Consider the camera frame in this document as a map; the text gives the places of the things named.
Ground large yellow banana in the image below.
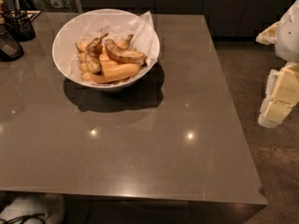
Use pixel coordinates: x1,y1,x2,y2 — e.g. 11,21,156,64
82,63,140,84

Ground white bowl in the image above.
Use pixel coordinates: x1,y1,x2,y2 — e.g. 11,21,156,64
52,9,160,91

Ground dark bruised banana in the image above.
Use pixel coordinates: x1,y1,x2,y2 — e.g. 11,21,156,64
85,33,107,74

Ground small banana at back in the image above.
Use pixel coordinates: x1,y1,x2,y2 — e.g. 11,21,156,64
116,35,134,49

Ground spotted brown banana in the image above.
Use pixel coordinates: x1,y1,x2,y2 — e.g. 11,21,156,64
105,38,146,63

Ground black wire basket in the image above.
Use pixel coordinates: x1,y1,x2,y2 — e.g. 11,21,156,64
4,0,36,42

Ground white paper liner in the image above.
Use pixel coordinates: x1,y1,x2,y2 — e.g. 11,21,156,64
70,10,160,86

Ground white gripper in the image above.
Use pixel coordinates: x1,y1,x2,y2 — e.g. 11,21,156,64
255,0,299,128

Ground yellow banana bunch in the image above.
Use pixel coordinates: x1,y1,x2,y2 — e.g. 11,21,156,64
76,38,122,84

